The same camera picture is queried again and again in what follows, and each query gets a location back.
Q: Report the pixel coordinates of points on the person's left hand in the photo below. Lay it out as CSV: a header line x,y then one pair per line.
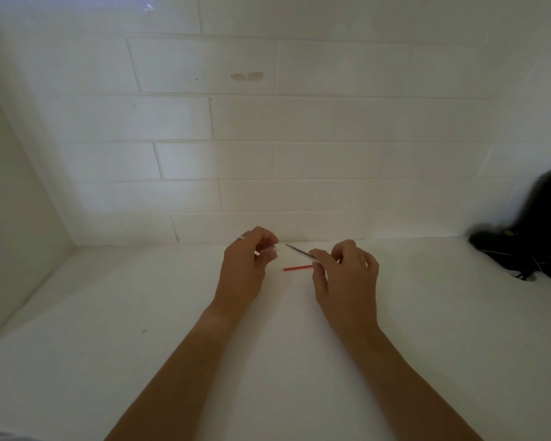
x,y
241,275

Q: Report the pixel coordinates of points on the person's right hand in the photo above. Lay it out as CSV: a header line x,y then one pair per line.
x,y
351,293

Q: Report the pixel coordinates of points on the person's right thumb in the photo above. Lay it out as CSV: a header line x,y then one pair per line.
x,y
318,273

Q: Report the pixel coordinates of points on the person's left thumb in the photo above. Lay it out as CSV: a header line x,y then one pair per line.
x,y
266,258

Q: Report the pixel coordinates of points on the small clear plastic piece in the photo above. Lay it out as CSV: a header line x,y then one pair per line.
x,y
270,249

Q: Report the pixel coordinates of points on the silver metal tweezers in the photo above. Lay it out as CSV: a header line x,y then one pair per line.
x,y
300,253

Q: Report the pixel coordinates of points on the person's right forearm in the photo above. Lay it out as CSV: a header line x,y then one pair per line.
x,y
395,385

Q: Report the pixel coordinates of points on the person's left forearm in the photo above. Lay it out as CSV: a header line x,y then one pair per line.
x,y
179,376

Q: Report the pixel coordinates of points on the thin red stick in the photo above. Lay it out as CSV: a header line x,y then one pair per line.
x,y
297,268

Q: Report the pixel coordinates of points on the black device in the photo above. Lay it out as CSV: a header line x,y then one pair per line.
x,y
544,225

